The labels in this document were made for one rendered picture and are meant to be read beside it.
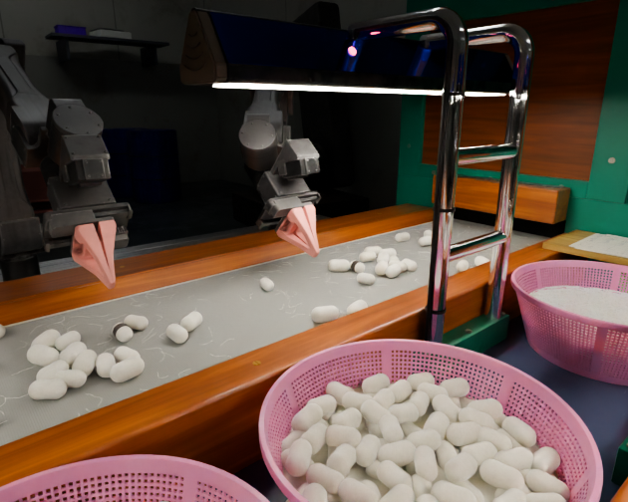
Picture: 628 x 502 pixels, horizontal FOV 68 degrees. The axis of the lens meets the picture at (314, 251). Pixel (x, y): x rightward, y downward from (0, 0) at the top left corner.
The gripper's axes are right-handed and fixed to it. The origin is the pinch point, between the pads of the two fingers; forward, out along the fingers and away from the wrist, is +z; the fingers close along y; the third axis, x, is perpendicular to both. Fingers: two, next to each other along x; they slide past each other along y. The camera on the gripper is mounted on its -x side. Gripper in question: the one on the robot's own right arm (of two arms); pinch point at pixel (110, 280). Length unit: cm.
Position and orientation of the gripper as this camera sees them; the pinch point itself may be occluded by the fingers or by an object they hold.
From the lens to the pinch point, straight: 62.3
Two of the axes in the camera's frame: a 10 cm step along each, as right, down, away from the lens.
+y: 7.6, -1.9, 6.2
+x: -4.2, 5.8, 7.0
